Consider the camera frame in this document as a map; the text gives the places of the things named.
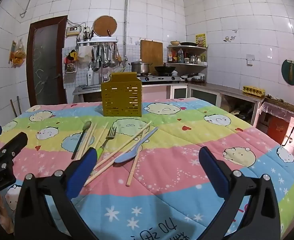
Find steel sink unit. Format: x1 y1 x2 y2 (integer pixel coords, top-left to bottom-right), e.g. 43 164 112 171
73 84 103 103

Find dishes beside stove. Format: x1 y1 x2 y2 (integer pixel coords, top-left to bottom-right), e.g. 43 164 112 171
180 73 206 83

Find yellow wall poster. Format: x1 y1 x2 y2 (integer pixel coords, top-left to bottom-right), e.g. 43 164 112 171
195 33 207 48

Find yellow and red hanging items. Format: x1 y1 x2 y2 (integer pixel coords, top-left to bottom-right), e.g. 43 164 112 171
66 50 78 62

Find yellow egg carton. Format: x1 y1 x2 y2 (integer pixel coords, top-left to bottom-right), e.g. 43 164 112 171
242 85 265 97

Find light blue plastic spoon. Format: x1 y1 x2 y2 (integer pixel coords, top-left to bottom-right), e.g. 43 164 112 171
114 127 159 163

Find dark long-handled spoon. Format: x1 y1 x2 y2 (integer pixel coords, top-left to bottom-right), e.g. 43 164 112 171
71 121 92 160

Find yellow slotted utensil holder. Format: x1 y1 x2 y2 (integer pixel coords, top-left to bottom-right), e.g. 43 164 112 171
101 72 143 117

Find red box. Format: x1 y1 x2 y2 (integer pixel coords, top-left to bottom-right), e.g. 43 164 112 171
267 116 289 143

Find rectangular wooden cutting board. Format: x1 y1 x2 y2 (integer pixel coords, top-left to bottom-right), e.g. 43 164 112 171
140 40 163 65

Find plastic-covered wooden board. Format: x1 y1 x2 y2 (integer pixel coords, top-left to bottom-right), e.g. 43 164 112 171
260 97 294 120

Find metal wall rack shelf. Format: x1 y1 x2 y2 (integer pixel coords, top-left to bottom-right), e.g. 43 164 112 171
76 37 119 47

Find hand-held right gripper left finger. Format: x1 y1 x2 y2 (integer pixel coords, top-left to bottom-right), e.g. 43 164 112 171
14 147 99 240

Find person's left forearm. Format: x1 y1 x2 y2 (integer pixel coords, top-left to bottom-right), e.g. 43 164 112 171
0 192 15 235

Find white hanging cloth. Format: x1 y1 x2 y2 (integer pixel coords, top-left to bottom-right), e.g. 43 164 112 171
77 47 93 63

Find metal corner shelf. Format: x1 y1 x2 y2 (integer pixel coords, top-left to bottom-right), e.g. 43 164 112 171
166 45 208 68

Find grey wall pipe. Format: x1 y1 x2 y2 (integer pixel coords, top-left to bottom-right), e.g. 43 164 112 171
123 0 129 63

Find leaning wooden sticks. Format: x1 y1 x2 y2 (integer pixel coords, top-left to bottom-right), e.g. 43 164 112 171
10 96 23 117

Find kitchen counter cabinet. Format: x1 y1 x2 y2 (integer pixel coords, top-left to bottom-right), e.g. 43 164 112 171
170 82 265 128

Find row of condiment bottles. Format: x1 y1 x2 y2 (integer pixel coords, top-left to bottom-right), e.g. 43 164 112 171
167 49 185 63

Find round wooden cutting board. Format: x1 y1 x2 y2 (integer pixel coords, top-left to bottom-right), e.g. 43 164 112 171
93 15 117 37

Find black wok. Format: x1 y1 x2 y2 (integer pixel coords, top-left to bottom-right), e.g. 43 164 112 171
154 65 176 75

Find green-handled metal fork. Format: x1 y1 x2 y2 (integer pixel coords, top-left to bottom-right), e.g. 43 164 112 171
96 126 117 160

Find pastel cartoon printed blanket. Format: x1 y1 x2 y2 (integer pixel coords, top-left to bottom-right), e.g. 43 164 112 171
0 97 294 240

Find steel gas stove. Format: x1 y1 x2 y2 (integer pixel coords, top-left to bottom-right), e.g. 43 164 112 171
137 74 182 84

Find brown frosted glass door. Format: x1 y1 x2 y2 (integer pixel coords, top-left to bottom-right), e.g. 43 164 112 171
27 15 68 107

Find row of hanging kitchen utensils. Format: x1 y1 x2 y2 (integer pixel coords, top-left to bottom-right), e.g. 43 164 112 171
91 44 122 71

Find hanging yellow plastic bags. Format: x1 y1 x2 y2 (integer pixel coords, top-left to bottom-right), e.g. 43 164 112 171
8 39 26 67

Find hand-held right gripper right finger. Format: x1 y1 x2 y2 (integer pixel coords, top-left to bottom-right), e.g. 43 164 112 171
198 146 281 240

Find steel cooking pot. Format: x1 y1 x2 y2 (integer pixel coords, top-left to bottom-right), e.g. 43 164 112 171
129 59 153 75

